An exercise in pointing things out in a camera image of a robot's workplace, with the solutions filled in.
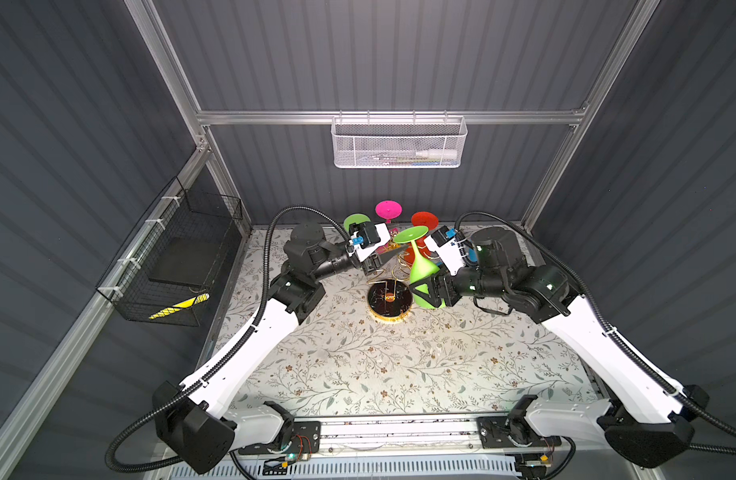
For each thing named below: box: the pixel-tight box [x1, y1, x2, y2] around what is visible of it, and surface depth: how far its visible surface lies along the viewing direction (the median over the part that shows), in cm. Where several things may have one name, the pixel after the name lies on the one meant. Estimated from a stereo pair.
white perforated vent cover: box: [170, 454, 519, 478], surface depth 72 cm
